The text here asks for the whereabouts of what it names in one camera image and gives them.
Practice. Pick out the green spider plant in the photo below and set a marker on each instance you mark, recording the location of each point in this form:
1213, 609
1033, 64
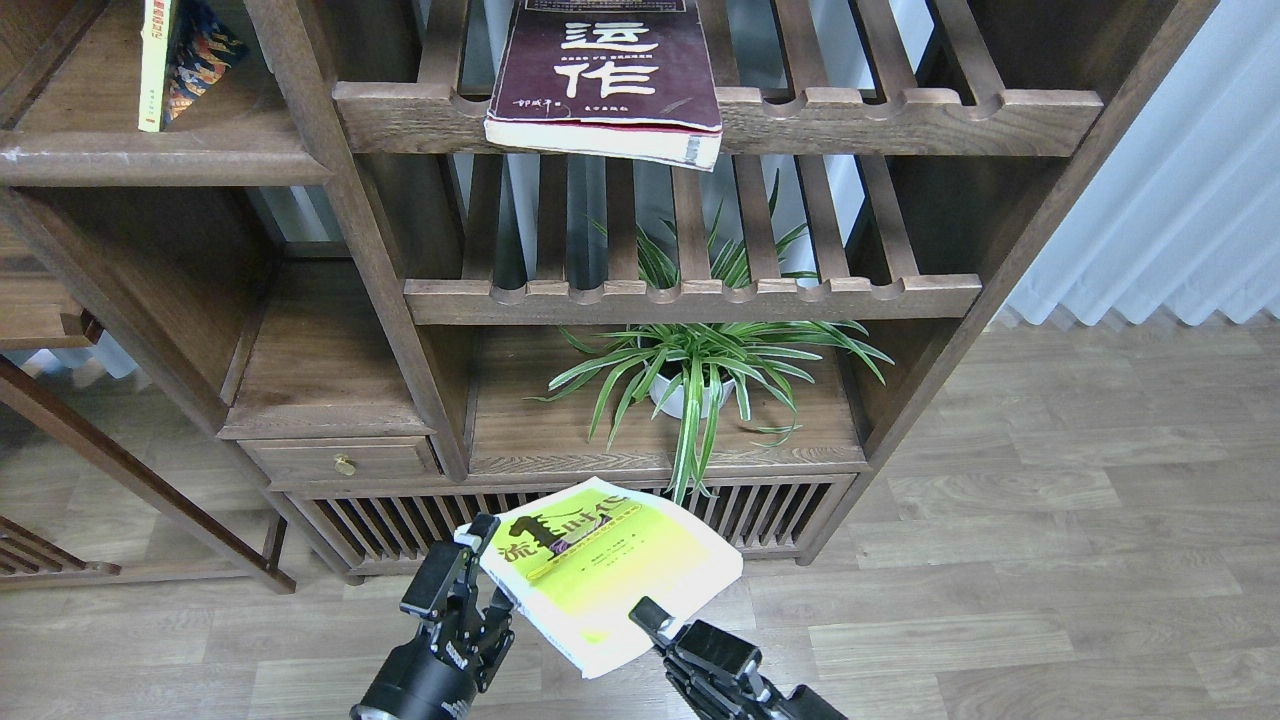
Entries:
766, 354

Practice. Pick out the brass drawer knob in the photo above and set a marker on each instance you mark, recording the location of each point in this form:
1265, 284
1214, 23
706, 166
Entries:
344, 465

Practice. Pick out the dark wooden bookshelf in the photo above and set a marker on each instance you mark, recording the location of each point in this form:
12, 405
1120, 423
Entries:
308, 261

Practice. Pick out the white curtain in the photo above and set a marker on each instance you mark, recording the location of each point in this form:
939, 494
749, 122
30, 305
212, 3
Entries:
1181, 225

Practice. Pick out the colourful cover paperback book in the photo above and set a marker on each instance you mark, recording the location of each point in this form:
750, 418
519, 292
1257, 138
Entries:
185, 50

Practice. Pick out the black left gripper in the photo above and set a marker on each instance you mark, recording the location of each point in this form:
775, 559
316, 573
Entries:
413, 683

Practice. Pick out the white plant pot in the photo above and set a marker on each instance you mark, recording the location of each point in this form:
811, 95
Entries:
667, 392

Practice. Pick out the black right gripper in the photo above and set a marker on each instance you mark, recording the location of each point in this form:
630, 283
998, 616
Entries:
718, 673

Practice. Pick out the yellow green book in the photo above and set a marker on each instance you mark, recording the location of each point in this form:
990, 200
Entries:
576, 562

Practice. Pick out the maroon book white characters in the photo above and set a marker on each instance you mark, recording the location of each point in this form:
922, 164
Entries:
626, 79

